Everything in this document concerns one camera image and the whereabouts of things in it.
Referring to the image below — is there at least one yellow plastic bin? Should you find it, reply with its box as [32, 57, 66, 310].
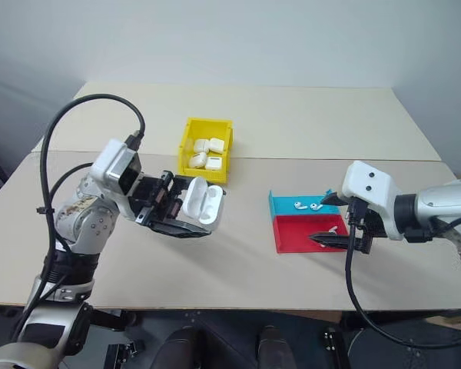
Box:
[176, 116, 235, 186]

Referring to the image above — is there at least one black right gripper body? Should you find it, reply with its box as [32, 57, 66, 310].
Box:
[344, 195, 386, 255]

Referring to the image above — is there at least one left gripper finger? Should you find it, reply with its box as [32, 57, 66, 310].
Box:
[171, 174, 196, 191]
[148, 218, 212, 240]

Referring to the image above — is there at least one blue plastic tray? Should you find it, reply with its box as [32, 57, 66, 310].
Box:
[268, 188, 341, 218]

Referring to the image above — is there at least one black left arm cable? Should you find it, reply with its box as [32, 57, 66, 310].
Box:
[7, 93, 147, 347]

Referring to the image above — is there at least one red plastic tray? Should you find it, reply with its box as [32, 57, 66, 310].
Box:
[272, 214, 351, 255]

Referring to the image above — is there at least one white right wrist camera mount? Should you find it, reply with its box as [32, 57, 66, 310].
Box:
[341, 160, 405, 242]

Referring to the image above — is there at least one dark rounded shape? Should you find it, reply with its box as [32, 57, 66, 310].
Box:
[152, 325, 217, 369]
[256, 324, 294, 369]

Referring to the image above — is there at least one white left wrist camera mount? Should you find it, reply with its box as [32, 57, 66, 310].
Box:
[89, 138, 143, 198]

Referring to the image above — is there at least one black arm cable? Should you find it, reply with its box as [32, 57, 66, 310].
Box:
[344, 197, 461, 351]
[7, 93, 147, 347]

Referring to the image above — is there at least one black metal bracket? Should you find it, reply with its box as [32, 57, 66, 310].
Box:
[321, 327, 351, 369]
[105, 338, 146, 369]

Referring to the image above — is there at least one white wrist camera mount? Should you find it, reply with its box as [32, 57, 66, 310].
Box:
[341, 160, 405, 242]
[89, 138, 143, 198]

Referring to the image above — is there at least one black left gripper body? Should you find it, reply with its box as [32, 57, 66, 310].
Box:
[128, 171, 189, 228]

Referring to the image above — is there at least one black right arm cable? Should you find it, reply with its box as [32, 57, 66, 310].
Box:
[344, 197, 461, 351]

